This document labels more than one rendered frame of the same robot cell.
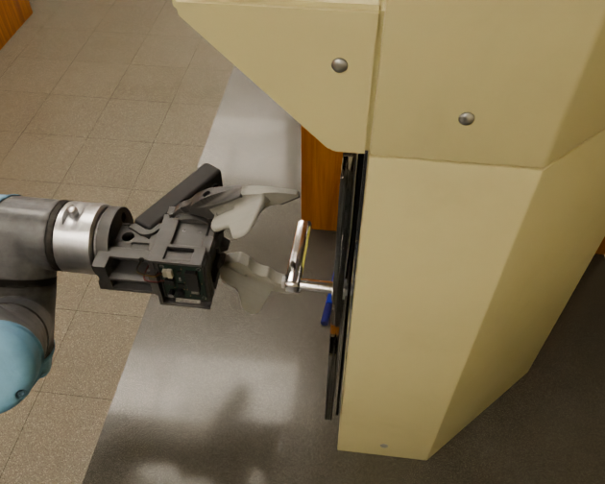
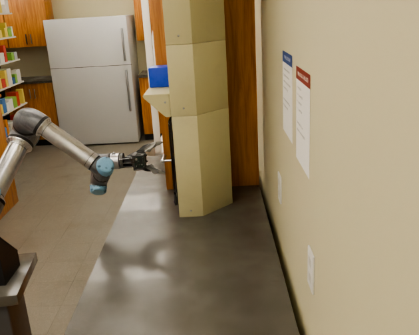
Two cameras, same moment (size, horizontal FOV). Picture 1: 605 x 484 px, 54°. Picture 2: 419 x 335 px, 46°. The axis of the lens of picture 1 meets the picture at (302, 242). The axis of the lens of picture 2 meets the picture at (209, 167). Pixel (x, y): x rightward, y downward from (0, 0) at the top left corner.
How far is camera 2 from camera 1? 1.79 m
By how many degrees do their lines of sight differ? 30
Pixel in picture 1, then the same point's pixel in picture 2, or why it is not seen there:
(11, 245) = not seen: hidden behind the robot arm
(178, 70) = (102, 215)
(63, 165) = (45, 256)
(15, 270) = not seen: hidden behind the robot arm
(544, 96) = (192, 103)
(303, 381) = (169, 210)
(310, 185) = (167, 172)
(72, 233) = (114, 155)
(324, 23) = (162, 96)
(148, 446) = (128, 222)
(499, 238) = (195, 130)
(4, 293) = not seen: hidden behind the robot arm
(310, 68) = (161, 103)
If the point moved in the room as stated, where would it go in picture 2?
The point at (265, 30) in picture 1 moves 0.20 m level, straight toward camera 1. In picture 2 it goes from (154, 98) to (159, 107)
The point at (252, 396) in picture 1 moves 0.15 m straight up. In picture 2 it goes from (155, 213) to (152, 183)
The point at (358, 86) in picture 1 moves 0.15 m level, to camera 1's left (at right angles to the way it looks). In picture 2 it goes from (167, 105) to (132, 108)
